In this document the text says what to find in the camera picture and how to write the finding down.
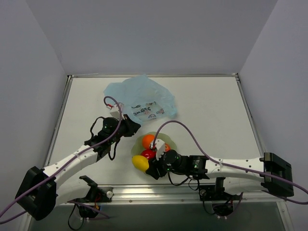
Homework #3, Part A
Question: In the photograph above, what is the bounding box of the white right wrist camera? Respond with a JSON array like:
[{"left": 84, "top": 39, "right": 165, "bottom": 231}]
[{"left": 150, "top": 139, "right": 165, "bottom": 160}]

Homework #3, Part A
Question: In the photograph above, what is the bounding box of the light blue plastic bag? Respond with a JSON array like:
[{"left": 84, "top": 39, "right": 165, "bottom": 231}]
[{"left": 103, "top": 75, "right": 178, "bottom": 125}]

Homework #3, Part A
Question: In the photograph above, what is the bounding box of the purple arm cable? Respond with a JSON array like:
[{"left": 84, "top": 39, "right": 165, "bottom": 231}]
[
  {"left": 0, "top": 96, "right": 122, "bottom": 222},
  {"left": 154, "top": 120, "right": 308, "bottom": 205}
]

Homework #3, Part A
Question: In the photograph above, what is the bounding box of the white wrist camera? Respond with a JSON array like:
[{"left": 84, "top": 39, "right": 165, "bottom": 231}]
[
  {"left": 150, "top": 139, "right": 165, "bottom": 160},
  {"left": 110, "top": 103, "right": 123, "bottom": 120}
]

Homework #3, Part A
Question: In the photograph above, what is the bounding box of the red fake apple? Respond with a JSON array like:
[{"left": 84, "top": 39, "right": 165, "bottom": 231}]
[{"left": 165, "top": 143, "right": 171, "bottom": 152}]

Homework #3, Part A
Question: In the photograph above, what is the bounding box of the white printed inner bag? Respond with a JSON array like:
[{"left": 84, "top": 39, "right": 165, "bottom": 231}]
[{"left": 131, "top": 101, "right": 166, "bottom": 122}]

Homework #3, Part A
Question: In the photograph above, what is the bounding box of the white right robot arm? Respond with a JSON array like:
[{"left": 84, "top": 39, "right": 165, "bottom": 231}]
[{"left": 144, "top": 150, "right": 294, "bottom": 199}]

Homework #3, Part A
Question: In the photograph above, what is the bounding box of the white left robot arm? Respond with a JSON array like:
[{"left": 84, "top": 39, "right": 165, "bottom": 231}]
[{"left": 15, "top": 115, "right": 141, "bottom": 220}]

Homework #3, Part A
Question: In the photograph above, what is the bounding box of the yellow fake mango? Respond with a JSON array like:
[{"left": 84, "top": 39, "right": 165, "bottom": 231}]
[{"left": 132, "top": 155, "right": 149, "bottom": 172}]

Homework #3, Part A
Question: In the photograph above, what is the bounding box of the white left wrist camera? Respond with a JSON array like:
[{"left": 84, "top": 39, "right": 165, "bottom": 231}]
[{"left": 110, "top": 103, "right": 123, "bottom": 120}]

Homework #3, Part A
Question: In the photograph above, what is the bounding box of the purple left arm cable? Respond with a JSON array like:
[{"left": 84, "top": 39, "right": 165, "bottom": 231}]
[{"left": 0, "top": 96, "right": 122, "bottom": 222}]

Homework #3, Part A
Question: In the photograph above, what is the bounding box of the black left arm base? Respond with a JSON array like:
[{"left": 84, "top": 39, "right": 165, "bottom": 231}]
[{"left": 68, "top": 175, "right": 113, "bottom": 221}]

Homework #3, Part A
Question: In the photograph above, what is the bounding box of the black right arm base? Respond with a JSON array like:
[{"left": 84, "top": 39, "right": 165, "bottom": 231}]
[{"left": 197, "top": 178, "right": 243, "bottom": 219}]

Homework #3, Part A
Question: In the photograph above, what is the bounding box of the orange fake orange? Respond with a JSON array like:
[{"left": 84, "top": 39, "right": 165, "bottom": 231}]
[{"left": 141, "top": 134, "right": 155, "bottom": 149}]

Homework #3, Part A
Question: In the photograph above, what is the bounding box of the aluminium front rail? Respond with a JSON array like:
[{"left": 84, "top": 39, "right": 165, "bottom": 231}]
[{"left": 60, "top": 181, "right": 287, "bottom": 205}]

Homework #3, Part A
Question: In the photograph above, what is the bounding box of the red fake pomegranate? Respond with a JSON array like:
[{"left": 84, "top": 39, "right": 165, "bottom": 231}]
[{"left": 141, "top": 149, "right": 156, "bottom": 160}]

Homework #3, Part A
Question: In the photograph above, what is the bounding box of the green flower-shaped glass bowl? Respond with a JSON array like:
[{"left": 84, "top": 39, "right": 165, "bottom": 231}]
[{"left": 130, "top": 131, "right": 180, "bottom": 178}]

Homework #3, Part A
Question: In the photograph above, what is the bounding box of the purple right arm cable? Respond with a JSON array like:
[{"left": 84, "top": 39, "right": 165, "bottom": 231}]
[{"left": 154, "top": 120, "right": 308, "bottom": 205}]

